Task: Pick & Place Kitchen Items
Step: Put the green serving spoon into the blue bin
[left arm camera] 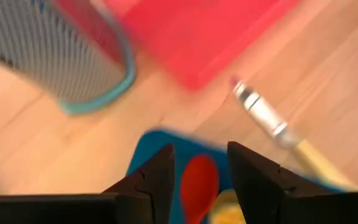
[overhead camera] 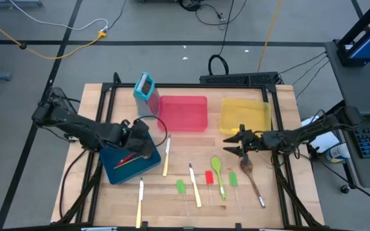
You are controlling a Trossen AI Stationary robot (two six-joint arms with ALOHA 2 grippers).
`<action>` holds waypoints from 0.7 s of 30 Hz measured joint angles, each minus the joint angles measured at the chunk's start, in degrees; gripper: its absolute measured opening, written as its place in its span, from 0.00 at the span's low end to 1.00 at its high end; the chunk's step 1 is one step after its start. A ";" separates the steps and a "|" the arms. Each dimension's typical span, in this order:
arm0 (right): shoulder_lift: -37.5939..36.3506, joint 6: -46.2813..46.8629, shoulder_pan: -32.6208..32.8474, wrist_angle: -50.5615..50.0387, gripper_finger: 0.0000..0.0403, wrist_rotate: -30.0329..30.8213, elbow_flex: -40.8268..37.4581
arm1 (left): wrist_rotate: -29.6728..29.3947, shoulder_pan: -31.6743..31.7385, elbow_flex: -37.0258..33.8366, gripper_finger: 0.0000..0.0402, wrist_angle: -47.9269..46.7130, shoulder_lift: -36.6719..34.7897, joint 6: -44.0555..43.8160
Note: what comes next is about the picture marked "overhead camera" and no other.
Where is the green plastic spoon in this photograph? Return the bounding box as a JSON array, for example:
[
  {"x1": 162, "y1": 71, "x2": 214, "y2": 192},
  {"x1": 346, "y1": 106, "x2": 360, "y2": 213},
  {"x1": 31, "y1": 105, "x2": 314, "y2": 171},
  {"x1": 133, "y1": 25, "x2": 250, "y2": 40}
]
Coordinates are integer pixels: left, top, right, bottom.
[{"x1": 211, "y1": 157, "x2": 227, "y2": 201}]

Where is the long black power box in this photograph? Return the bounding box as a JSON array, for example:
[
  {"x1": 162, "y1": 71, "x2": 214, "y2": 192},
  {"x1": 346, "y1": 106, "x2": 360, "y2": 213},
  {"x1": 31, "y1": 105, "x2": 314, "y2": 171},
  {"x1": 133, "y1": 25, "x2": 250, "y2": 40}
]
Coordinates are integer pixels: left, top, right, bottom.
[{"x1": 199, "y1": 71, "x2": 281, "y2": 86}]

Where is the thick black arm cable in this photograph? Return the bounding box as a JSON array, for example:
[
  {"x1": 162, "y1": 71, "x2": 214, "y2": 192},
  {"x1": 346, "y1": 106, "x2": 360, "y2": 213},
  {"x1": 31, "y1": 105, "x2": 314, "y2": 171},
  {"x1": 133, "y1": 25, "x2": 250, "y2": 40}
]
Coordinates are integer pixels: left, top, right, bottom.
[{"x1": 58, "y1": 149, "x2": 89, "y2": 219}]

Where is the black aluminium table frame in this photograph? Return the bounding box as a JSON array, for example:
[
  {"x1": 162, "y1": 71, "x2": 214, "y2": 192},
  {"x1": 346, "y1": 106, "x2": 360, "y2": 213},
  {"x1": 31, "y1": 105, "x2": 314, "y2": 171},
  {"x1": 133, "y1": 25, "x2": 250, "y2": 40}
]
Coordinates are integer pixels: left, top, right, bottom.
[{"x1": 56, "y1": 72, "x2": 326, "y2": 230}]

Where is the red plastic bin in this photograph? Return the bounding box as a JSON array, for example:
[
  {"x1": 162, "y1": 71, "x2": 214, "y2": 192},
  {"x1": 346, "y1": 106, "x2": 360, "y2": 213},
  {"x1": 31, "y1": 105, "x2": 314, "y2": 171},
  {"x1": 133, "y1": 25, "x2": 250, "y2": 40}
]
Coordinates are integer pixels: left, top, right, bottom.
[{"x1": 157, "y1": 95, "x2": 209, "y2": 133}]

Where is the green spatula clear handle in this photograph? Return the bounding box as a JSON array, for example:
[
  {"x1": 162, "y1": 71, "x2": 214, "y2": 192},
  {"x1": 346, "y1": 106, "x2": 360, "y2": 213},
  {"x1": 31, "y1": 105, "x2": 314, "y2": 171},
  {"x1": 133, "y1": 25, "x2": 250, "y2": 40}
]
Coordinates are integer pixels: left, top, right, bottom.
[
  {"x1": 176, "y1": 179, "x2": 191, "y2": 219},
  {"x1": 229, "y1": 172, "x2": 242, "y2": 211}
]

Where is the yellow extension cable with plug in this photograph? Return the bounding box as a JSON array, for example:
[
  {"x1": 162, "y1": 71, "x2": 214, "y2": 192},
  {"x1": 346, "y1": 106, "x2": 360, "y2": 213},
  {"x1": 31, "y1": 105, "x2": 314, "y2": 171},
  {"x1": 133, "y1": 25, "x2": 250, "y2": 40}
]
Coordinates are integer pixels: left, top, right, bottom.
[{"x1": 0, "y1": 9, "x2": 107, "y2": 61}]

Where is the teal metal box grater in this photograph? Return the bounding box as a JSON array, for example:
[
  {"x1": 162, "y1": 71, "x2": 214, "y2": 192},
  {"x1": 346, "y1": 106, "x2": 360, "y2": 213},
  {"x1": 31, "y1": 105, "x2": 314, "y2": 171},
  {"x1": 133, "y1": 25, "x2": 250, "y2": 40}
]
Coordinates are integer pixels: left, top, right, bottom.
[{"x1": 132, "y1": 71, "x2": 161, "y2": 119}]

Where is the cream-handled table knife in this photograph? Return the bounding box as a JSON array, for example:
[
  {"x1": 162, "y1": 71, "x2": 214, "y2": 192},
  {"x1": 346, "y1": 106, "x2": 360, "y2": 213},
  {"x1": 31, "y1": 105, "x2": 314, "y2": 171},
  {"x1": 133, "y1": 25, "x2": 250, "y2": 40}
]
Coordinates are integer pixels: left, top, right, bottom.
[
  {"x1": 136, "y1": 177, "x2": 145, "y2": 229},
  {"x1": 162, "y1": 133, "x2": 172, "y2": 177},
  {"x1": 188, "y1": 162, "x2": 202, "y2": 209}
]

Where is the white labelled can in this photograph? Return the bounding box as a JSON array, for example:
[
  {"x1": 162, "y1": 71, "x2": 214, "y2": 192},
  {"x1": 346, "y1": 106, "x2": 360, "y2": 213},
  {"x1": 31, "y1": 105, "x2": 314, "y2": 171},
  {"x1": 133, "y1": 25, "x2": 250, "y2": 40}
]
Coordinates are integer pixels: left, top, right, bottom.
[{"x1": 325, "y1": 143, "x2": 351, "y2": 164}]

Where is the red spatula clear handle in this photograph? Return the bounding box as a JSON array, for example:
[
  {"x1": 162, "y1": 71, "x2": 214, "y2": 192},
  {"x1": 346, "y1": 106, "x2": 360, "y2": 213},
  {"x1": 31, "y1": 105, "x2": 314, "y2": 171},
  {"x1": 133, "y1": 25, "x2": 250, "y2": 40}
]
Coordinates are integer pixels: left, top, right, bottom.
[{"x1": 205, "y1": 170, "x2": 215, "y2": 206}]

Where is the long yellow hanging cable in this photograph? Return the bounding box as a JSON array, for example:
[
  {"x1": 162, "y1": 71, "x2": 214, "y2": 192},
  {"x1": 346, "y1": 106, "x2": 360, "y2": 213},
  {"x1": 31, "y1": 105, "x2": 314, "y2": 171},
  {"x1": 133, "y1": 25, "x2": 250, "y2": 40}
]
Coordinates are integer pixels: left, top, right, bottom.
[{"x1": 257, "y1": 0, "x2": 284, "y2": 73}]

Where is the white floor cable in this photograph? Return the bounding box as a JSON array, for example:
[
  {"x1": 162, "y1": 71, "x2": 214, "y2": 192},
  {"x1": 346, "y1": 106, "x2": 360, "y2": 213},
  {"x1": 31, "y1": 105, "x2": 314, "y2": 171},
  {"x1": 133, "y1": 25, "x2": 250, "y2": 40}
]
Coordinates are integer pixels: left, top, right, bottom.
[{"x1": 10, "y1": 0, "x2": 109, "y2": 32}]

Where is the brown wooden spoon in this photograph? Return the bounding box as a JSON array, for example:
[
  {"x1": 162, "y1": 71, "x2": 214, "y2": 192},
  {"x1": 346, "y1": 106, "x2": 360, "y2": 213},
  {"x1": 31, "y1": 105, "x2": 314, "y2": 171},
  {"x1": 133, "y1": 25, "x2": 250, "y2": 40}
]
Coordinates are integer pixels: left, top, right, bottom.
[{"x1": 240, "y1": 157, "x2": 267, "y2": 209}]

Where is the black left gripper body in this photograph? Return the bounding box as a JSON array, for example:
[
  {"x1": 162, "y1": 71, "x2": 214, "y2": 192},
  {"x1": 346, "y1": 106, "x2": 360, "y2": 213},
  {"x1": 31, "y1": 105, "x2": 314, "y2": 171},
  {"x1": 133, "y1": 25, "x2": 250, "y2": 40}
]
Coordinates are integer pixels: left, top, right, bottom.
[{"x1": 122, "y1": 120, "x2": 155, "y2": 151}]

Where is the black mesh power supply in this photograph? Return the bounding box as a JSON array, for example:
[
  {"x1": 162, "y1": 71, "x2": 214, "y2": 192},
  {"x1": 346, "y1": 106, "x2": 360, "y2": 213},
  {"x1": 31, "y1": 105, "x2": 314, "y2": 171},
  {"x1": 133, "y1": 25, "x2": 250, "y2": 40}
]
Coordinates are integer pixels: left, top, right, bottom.
[{"x1": 46, "y1": 87, "x2": 78, "y2": 126}]

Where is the white paper sheet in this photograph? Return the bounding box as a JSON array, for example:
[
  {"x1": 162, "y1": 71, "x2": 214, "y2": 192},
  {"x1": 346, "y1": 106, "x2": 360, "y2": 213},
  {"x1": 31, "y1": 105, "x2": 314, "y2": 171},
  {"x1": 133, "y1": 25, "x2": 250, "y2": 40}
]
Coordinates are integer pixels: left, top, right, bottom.
[{"x1": 301, "y1": 117, "x2": 340, "y2": 154}]

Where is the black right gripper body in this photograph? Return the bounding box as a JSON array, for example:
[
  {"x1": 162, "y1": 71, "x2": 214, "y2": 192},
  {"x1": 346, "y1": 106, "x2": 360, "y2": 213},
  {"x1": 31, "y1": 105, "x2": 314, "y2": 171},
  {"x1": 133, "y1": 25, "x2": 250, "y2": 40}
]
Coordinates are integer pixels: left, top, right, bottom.
[{"x1": 240, "y1": 124, "x2": 265, "y2": 164}]

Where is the black cable tangle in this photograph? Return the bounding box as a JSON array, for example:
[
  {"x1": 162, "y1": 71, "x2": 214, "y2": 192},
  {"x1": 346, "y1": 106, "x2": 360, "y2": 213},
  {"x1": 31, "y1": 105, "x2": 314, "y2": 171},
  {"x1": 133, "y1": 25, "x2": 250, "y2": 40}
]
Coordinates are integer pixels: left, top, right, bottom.
[{"x1": 178, "y1": 0, "x2": 249, "y2": 31}]

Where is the yellow plastic bin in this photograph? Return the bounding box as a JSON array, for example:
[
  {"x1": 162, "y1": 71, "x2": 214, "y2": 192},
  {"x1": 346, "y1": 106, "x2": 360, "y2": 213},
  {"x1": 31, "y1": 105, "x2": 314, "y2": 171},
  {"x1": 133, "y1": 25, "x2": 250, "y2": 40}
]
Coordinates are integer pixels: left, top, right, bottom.
[{"x1": 219, "y1": 97, "x2": 272, "y2": 135}]

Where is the blue plastic bin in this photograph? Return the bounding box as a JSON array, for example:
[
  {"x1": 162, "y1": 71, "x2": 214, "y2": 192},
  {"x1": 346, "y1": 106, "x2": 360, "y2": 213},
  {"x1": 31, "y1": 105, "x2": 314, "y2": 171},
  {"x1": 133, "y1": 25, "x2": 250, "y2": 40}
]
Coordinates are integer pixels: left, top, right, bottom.
[{"x1": 99, "y1": 131, "x2": 163, "y2": 185}]

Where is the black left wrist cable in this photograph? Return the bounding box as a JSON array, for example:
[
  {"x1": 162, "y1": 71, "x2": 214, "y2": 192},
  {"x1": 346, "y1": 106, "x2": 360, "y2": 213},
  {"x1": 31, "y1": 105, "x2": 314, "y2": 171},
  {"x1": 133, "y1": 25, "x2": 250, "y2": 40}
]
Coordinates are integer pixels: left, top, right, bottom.
[{"x1": 133, "y1": 115, "x2": 169, "y2": 148}]

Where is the black looped cable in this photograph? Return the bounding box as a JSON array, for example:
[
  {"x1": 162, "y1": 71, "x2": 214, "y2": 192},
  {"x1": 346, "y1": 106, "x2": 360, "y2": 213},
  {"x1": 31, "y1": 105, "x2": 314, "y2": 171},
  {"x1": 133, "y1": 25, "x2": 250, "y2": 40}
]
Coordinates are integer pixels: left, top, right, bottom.
[{"x1": 207, "y1": 0, "x2": 236, "y2": 76}]

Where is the grey computer cart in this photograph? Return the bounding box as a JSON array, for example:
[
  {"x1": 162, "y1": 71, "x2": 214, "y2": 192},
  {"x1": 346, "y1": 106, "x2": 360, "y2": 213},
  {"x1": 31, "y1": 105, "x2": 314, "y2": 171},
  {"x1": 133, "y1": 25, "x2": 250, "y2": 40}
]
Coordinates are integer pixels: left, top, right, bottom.
[{"x1": 324, "y1": 40, "x2": 370, "y2": 190}]

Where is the red plastic spoon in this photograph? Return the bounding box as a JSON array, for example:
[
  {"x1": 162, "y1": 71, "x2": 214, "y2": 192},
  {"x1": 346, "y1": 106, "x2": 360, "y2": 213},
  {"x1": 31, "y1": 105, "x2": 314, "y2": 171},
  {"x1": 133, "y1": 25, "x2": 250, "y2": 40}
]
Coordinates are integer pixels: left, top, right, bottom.
[{"x1": 117, "y1": 153, "x2": 137, "y2": 166}]

